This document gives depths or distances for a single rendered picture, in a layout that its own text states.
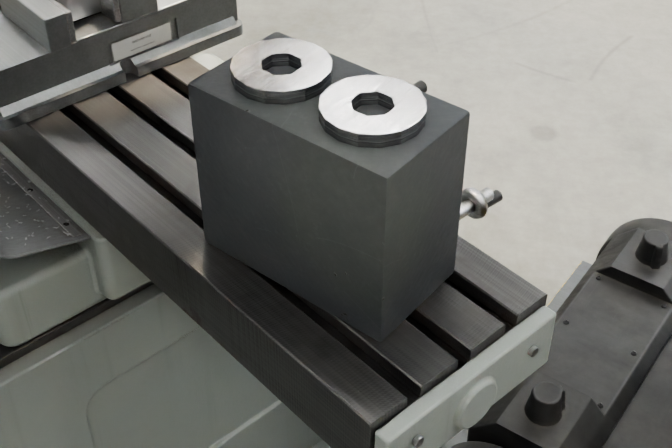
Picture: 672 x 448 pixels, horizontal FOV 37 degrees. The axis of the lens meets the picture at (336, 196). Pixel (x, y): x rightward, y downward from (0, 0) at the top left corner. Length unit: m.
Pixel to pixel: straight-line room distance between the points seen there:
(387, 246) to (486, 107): 2.11
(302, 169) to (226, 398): 0.73
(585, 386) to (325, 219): 0.61
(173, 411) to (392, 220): 0.71
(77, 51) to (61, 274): 0.26
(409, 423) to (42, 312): 0.51
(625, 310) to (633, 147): 1.39
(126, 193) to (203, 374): 0.44
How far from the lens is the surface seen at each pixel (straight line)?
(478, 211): 1.69
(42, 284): 1.17
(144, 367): 1.35
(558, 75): 3.09
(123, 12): 1.23
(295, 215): 0.86
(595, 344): 1.41
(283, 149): 0.83
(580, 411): 1.30
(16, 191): 1.22
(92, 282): 1.21
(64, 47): 1.20
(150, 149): 1.13
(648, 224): 1.62
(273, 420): 1.61
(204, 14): 1.30
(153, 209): 1.04
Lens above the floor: 1.60
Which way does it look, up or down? 39 degrees down
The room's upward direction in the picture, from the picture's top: straight up
